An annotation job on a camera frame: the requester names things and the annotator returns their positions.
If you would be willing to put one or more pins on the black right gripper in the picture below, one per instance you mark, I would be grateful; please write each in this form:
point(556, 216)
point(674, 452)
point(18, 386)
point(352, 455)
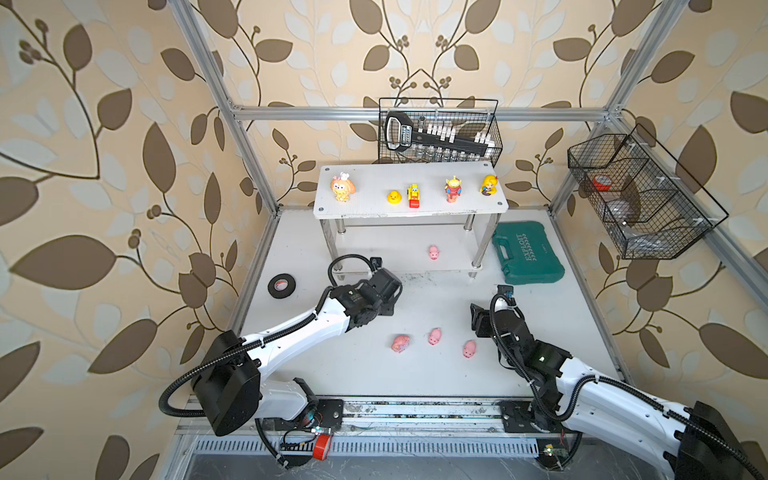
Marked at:
point(480, 320)

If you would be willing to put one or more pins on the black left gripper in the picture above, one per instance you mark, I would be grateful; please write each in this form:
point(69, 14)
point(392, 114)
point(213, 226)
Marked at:
point(389, 306)

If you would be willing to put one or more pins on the large pink pig toy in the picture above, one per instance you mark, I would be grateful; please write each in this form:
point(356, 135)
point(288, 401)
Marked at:
point(400, 343)

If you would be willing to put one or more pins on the yellow rubber duck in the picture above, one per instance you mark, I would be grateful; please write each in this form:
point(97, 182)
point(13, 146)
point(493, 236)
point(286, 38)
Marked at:
point(394, 197)

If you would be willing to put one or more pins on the orange cat toy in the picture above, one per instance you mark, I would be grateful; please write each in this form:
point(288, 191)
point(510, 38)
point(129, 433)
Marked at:
point(342, 187)

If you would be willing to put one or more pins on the yellow red toy car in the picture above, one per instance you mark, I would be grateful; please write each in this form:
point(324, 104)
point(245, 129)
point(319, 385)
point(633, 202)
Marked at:
point(413, 196)

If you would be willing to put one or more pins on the alien figure toy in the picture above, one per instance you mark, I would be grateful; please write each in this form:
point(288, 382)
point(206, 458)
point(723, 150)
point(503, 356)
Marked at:
point(453, 189)

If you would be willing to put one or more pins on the yellow bear toy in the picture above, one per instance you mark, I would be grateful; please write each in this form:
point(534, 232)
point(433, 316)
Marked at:
point(489, 185)

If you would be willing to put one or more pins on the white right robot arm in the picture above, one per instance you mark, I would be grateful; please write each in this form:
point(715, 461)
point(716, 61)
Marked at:
point(681, 442)

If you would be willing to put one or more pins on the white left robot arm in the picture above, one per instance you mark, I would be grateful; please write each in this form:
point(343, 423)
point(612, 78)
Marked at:
point(237, 388)

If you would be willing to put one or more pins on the green plastic tool case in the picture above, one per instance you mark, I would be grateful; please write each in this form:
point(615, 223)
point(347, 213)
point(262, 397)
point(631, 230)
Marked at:
point(525, 254)

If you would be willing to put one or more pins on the black tape roll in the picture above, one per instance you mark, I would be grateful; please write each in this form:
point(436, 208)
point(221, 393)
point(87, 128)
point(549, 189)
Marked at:
point(281, 286)

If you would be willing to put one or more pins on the white two-tier shelf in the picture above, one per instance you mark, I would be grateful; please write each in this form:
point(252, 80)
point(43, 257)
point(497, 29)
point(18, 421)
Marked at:
point(416, 216)

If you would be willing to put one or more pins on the red emergency button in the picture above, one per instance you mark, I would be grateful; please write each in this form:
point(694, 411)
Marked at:
point(322, 447)

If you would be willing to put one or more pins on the black socket set holder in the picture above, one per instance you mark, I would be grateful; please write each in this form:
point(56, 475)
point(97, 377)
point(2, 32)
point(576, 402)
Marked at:
point(402, 133)

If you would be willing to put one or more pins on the red tape roll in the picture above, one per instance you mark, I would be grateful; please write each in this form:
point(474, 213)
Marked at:
point(602, 183)

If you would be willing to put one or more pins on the black wire basket back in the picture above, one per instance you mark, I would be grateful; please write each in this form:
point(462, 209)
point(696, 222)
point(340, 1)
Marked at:
point(468, 116)

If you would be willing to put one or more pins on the black wire basket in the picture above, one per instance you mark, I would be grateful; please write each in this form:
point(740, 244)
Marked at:
point(468, 116)
point(658, 207)

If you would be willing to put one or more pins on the black wire basket right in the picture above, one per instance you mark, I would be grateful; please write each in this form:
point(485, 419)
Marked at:
point(658, 207)

